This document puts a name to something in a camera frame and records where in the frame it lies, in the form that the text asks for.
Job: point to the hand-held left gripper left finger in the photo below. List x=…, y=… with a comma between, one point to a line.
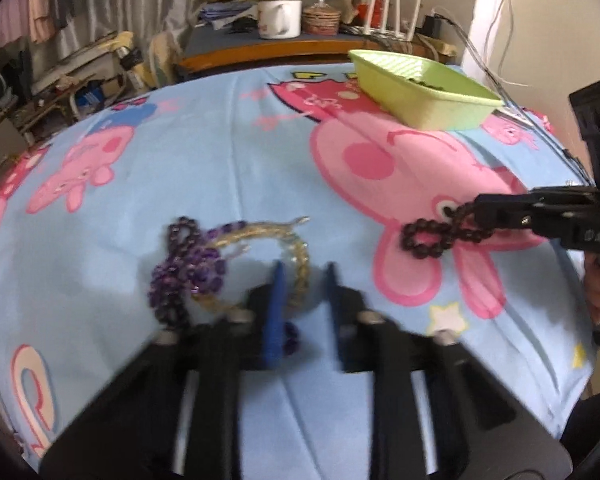
x=275, y=310

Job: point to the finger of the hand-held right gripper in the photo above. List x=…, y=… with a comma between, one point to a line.
x=510, y=215
x=565, y=194

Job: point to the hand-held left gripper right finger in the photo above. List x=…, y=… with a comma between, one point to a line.
x=337, y=310

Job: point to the peach garment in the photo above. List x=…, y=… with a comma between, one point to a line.
x=41, y=7

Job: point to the white router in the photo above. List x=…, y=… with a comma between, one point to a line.
x=392, y=7

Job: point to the white enamel mug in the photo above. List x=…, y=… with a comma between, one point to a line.
x=279, y=19

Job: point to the wicker jar with lid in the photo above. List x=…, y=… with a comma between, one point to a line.
x=321, y=17

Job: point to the black power adapter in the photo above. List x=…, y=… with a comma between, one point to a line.
x=432, y=25

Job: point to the person's dark clothing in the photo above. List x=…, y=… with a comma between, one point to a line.
x=587, y=430

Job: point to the cartoon pig printed bedsheet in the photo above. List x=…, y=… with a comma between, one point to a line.
x=180, y=170

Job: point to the wooden desk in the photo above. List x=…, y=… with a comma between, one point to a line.
x=260, y=52

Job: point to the green plastic basket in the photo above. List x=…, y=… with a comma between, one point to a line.
x=430, y=105

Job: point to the pink t-shirt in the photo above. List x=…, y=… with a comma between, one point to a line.
x=11, y=15

